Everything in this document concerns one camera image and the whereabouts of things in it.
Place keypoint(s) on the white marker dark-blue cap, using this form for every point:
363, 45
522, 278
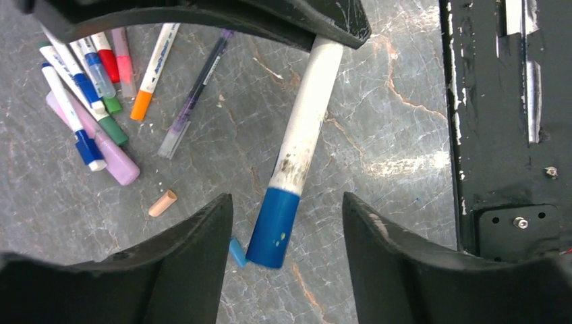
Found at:
86, 146

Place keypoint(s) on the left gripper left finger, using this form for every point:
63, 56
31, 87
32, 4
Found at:
174, 277

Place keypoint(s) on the white marker blue cap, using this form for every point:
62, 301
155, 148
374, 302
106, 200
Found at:
270, 238

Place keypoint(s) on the peach pen cap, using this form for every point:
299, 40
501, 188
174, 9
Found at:
162, 204

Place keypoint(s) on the pink highlighter pen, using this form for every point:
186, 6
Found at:
124, 63

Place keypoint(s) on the white marker green cap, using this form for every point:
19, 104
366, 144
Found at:
79, 83

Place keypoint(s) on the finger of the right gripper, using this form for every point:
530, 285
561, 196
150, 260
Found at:
291, 22

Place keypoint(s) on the white pen orange cap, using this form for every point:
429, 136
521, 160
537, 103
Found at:
154, 69

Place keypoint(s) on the lilac highlighter pen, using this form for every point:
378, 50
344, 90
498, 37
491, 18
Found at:
119, 165

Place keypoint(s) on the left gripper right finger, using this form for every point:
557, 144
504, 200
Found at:
400, 277

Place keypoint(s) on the white marker red cap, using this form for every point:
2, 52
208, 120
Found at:
106, 55

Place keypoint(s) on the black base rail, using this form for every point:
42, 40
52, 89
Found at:
508, 75

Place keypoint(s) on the light-blue pen cap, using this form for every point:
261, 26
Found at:
237, 252

